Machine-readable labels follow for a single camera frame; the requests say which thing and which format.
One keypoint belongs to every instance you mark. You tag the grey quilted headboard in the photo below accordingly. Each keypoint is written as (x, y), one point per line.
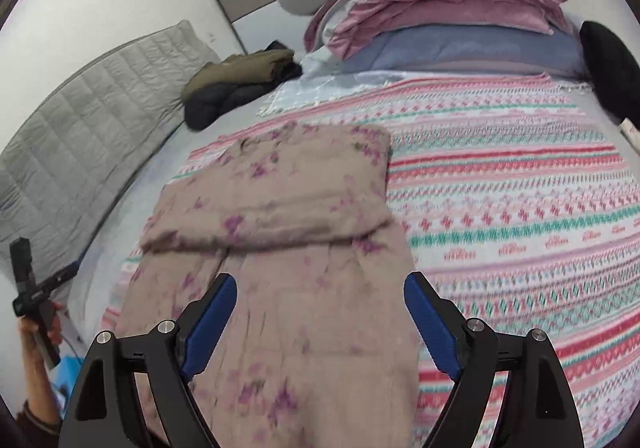
(85, 122)

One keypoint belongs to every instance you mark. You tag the floral padded jacket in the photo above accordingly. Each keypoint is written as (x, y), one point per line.
(280, 208)

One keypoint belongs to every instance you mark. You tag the pink folded quilt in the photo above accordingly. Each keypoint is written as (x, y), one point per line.
(425, 12)

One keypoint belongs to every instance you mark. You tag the black fuzzy cushion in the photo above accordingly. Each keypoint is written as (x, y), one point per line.
(612, 67)

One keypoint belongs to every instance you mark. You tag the blue plastic stool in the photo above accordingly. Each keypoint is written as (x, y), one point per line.
(67, 388)

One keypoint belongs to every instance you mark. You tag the dark puffer jacket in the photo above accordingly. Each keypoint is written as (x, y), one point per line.
(210, 107)

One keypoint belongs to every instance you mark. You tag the grey bed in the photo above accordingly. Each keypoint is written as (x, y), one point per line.
(150, 162)

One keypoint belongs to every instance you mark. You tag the small white object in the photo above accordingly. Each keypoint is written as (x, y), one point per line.
(632, 132)

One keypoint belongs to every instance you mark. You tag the person's left forearm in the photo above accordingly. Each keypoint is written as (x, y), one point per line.
(37, 388)

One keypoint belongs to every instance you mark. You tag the light checked towel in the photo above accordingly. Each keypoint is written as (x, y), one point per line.
(310, 92)

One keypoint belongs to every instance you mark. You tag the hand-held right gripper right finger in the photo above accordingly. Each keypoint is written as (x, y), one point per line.
(432, 328)

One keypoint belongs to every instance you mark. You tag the olive green jacket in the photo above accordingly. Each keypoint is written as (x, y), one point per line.
(240, 70)

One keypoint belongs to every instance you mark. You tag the striped patterned blanket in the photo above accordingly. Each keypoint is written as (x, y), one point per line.
(500, 208)

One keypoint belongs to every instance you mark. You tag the person's left hand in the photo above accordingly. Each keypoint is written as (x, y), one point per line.
(56, 328)

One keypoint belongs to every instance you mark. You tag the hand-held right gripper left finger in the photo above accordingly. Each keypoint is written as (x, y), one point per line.
(210, 323)

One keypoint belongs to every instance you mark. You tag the blue folded quilt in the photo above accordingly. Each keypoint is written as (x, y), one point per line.
(450, 47)

